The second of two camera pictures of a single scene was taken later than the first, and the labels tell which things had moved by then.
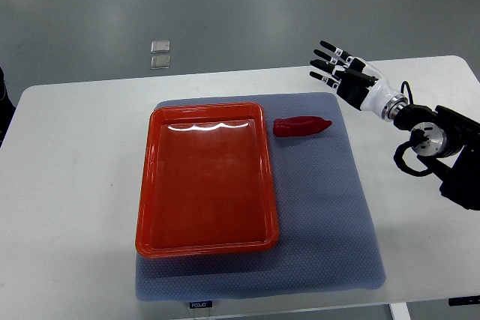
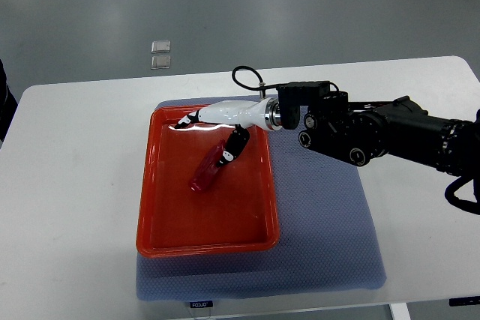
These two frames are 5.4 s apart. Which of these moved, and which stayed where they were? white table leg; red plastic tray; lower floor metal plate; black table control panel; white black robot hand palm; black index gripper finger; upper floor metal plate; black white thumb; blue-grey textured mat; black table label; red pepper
Moved: white black robot hand palm; black index gripper finger; black white thumb; red pepper
Stayed: blue-grey textured mat; lower floor metal plate; black table label; black table control panel; red plastic tray; upper floor metal plate; white table leg
